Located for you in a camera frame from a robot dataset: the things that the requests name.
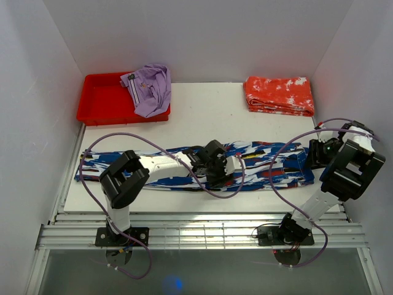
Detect folded orange white trousers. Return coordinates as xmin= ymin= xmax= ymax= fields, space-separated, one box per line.
xmin=243 ymin=76 xmax=314 ymax=117

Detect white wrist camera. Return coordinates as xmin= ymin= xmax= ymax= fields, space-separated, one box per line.
xmin=314 ymin=122 xmax=333 ymax=143
xmin=224 ymin=155 xmax=244 ymax=175

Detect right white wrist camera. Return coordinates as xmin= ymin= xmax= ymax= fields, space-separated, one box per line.
xmin=314 ymin=122 xmax=333 ymax=143

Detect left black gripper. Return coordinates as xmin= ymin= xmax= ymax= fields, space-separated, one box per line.
xmin=203 ymin=155 xmax=233 ymax=189

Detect blue white red patterned trousers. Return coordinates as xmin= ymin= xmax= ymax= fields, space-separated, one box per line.
xmin=73 ymin=140 xmax=316 ymax=192

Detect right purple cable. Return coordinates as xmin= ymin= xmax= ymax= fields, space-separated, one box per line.
xmin=245 ymin=117 xmax=381 ymax=268

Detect aluminium rail frame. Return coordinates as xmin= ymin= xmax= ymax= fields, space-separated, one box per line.
xmin=25 ymin=126 xmax=383 ymax=294

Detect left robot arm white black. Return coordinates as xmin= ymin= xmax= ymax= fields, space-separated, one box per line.
xmin=99 ymin=140 xmax=242 ymax=246

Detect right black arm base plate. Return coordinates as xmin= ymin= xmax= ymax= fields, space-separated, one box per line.
xmin=251 ymin=223 xmax=315 ymax=246

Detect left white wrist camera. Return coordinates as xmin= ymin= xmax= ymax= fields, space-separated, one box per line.
xmin=224 ymin=155 xmax=244 ymax=175

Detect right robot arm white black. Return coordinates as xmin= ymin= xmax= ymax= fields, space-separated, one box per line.
xmin=276 ymin=120 xmax=386 ymax=244

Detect red plastic tray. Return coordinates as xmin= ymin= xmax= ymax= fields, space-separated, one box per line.
xmin=76 ymin=72 xmax=171 ymax=126

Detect purple trousers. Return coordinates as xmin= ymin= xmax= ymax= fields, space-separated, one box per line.
xmin=120 ymin=63 xmax=171 ymax=118

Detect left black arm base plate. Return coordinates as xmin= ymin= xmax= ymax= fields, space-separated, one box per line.
xmin=94 ymin=227 xmax=149 ymax=248

